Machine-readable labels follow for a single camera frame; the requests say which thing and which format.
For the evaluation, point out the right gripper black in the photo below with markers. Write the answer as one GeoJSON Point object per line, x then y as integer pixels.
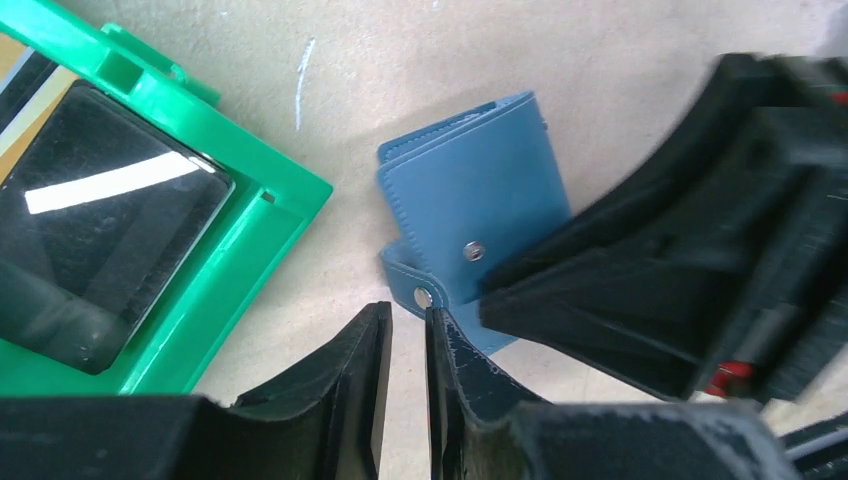
{"type": "Point", "coordinates": [711, 270]}

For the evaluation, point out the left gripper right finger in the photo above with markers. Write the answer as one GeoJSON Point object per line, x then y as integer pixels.
{"type": "Point", "coordinates": [483, 424]}

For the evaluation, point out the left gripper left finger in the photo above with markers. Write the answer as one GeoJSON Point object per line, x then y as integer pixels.
{"type": "Point", "coordinates": [321, 418]}

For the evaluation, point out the green plastic bin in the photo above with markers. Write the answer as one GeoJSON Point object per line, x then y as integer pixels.
{"type": "Point", "coordinates": [44, 50]}

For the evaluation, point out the blue card holder wallet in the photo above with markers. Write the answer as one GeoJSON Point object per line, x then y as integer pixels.
{"type": "Point", "coordinates": [468, 193]}

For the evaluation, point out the black card in bin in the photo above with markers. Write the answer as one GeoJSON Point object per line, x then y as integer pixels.
{"type": "Point", "coordinates": [98, 215]}

